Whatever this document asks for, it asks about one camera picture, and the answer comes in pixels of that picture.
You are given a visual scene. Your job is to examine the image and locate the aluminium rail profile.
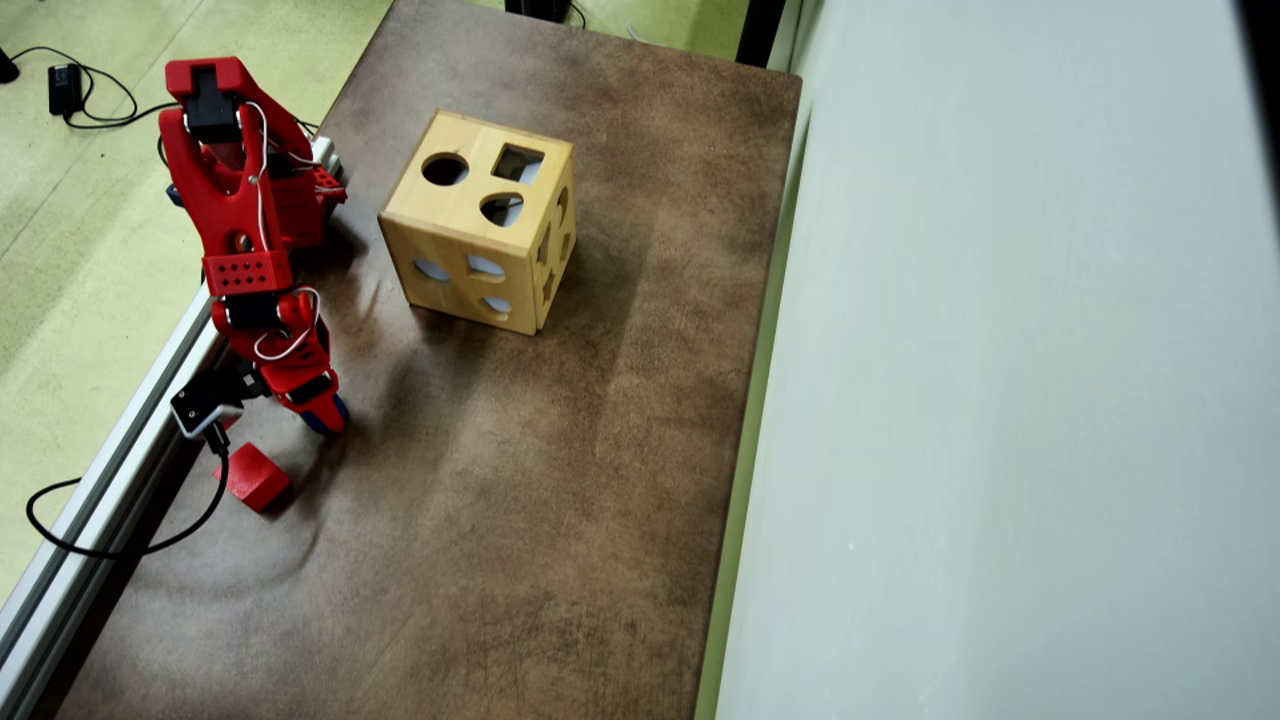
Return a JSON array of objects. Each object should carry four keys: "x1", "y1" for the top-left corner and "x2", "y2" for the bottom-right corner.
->
[{"x1": 0, "y1": 135, "x2": 346, "y2": 720}]

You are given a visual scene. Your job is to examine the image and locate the red cube block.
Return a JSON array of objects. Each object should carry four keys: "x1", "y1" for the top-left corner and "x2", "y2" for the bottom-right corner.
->
[{"x1": 212, "y1": 443, "x2": 293, "y2": 514}]

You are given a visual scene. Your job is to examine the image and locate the black vertical post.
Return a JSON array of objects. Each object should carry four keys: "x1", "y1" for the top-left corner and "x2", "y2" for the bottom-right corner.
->
[{"x1": 737, "y1": 0, "x2": 788, "y2": 69}]

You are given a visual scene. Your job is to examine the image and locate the white servo wire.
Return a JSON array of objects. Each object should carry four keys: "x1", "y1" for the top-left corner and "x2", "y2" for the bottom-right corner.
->
[
  {"x1": 243, "y1": 100, "x2": 326, "y2": 251},
  {"x1": 252, "y1": 287, "x2": 322, "y2": 362}
]

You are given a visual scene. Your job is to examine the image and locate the blue cylinder block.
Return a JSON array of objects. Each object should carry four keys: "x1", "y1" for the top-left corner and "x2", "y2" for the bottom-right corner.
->
[{"x1": 300, "y1": 393, "x2": 350, "y2": 435}]

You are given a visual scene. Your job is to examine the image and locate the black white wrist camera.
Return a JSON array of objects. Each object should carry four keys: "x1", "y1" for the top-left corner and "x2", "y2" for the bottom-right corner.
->
[{"x1": 170, "y1": 368, "x2": 248, "y2": 441}]

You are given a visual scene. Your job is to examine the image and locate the black camera cable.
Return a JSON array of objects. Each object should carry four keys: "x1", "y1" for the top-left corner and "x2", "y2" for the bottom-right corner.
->
[{"x1": 27, "y1": 425, "x2": 231, "y2": 559}]

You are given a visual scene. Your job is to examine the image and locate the black power adapter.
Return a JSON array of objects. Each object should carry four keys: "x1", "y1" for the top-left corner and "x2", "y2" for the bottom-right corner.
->
[{"x1": 48, "y1": 63, "x2": 83, "y2": 116}]

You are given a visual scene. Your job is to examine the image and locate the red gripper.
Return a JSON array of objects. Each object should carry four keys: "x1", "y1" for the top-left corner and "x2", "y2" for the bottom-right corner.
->
[{"x1": 210, "y1": 288, "x2": 349, "y2": 433}]

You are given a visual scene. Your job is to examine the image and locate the wooden shape sorter box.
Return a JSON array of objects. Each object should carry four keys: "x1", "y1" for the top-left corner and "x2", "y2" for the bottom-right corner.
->
[{"x1": 378, "y1": 109, "x2": 578, "y2": 336}]

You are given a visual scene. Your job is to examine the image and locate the black floor cable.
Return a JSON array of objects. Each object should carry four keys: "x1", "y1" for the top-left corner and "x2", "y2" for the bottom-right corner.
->
[{"x1": 5, "y1": 45, "x2": 181, "y2": 129}]

